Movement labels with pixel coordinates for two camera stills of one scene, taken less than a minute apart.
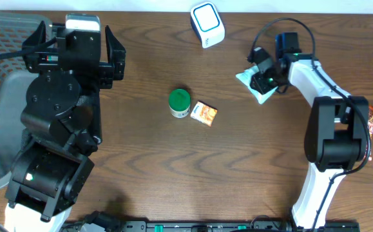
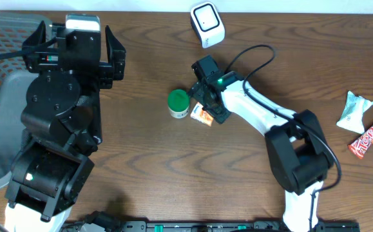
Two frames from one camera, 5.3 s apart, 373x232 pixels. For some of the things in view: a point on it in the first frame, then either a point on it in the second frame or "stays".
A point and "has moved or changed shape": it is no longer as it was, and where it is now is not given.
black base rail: (211, 226) stays
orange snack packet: (203, 113) stays
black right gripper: (261, 84) → (217, 111)
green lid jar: (180, 102) stays
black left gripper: (107, 70) stays
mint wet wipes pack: (245, 77) has moved or changed shape
